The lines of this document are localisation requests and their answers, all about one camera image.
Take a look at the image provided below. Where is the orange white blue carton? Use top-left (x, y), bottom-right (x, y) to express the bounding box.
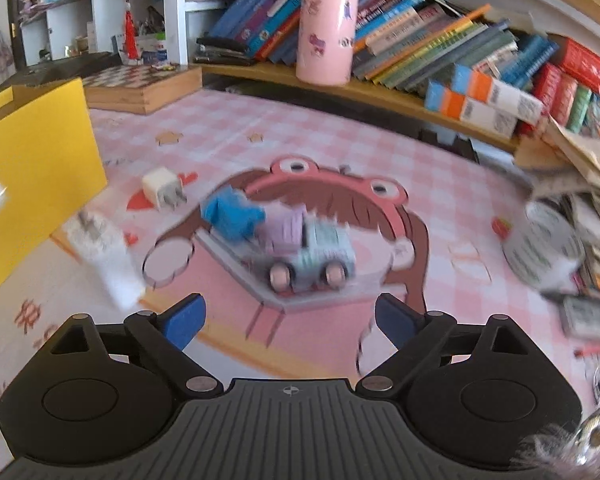
top-left (424, 81), bottom-right (521, 140)
top-left (452, 64), bottom-right (546, 126)

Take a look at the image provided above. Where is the pastel block toy car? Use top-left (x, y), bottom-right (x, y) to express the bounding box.
top-left (252, 207), bottom-right (358, 296)

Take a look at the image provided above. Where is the white charger plug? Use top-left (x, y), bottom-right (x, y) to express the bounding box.
top-left (141, 167), bottom-right (188, 213)

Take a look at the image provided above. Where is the grey pencil case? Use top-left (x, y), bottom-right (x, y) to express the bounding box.
top-left (560, 295), bottom-right (600, 341)

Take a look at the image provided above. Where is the white jar with blue label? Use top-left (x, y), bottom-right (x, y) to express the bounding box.
top-left (140, 32), bottom-right (168, 66)

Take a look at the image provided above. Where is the pink checkered desktop cloth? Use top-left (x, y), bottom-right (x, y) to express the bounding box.
top-left (0, 80), bottom-right (600, 480)

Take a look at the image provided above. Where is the black keyboard piano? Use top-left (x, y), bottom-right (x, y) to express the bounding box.
top-left (10, 52), bottom-right (126, 86)

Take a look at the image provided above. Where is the red tassel ornament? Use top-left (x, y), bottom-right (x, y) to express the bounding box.
top-left (121, 0), bottom-right (140, 58)

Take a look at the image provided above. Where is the yellow cardboard box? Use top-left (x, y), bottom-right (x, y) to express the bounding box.
top-left (0, 77), bottom-right (108, 308)

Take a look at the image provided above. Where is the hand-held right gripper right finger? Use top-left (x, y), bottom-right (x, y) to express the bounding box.
top-left (355, 292), bottom-right (551, 402)

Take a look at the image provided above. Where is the beige tube with white cap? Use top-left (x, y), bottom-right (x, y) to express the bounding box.
top-left (62, 210), bottom-right (148, 311)

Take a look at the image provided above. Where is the pile of papers and booklets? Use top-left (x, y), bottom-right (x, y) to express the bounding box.
top-left (512, 115), bottom-right (600, 311)

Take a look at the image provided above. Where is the row of colourful books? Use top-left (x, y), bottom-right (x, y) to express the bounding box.
top-left (207, 0), bottom-right (600, 146)

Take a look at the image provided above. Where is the wooden chess box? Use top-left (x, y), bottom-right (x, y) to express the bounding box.
top-left (82, 65), bottom-right (203, 116)

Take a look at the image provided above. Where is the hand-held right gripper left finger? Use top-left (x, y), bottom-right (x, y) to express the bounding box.
top-left (27, 292), bottom-right (225, 401)

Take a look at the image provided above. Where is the white wooden bookshelf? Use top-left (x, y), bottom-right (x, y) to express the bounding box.
top-left (17, 0), bottom-right (600, 153)

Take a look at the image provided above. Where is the grey fluffy object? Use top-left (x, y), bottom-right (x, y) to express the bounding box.
top-left (512, 360), bottom-right (600, 480)

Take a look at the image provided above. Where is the small blue toy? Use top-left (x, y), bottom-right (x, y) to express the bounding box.
top-left (200, 187), bottom-right (267, 242)

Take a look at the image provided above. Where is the grey tape roll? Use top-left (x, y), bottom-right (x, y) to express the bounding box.
top-left (502, 200), bottom-right (586, 291)

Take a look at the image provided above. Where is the pink cylinder container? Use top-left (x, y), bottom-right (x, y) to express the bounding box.
top-left (295, 0), bottom-right (361, 86)

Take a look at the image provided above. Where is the black stapler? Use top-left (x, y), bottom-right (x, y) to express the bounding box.
top-left (194, 36), bottom-right (256, 67)

